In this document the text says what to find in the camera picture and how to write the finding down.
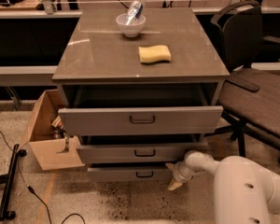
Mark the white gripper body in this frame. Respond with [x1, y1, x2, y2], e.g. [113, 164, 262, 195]
[173, 161, 197, 183]

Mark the grey bottom drawer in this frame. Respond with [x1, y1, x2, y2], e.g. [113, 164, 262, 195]
[88, 162, 172, 182]

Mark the grey drawer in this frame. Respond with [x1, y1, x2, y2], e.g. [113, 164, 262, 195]
[77, 134, 208, 164]
[58, 106, 223, 136]
[88, 162, 172, 182]

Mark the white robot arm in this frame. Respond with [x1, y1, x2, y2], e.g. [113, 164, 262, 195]
[166, 150, 280, 224]

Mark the grey middle drawer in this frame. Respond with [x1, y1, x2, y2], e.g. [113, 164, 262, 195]
[77, 134, 208, 164]

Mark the grey top drawer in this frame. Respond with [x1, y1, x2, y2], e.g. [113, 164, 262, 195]
[58, 106, 223, 136]

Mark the grey drawer cabinet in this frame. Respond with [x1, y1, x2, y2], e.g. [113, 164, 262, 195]
[51, 7, 231, 180]

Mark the open cardboard box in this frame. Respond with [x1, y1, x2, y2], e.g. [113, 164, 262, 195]
[21, 90, 83, 171]

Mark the black office chair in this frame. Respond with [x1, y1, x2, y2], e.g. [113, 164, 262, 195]
[210, 1, 280, 163]

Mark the yellow sponge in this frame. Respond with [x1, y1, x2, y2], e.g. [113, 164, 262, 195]
[138, 45, 171, 63]

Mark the white bowl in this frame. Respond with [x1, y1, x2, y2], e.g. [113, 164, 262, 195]
[116, 13, 146, 37]

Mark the silver blue can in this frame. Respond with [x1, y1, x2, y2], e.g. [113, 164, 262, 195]
[124, 0, 143, 25]

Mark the black stand leg with casters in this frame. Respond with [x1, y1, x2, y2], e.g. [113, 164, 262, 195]
[0, 144, 27, 221]

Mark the black floor cable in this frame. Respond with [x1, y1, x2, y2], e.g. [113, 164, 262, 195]
[0, 119, 86, 224]

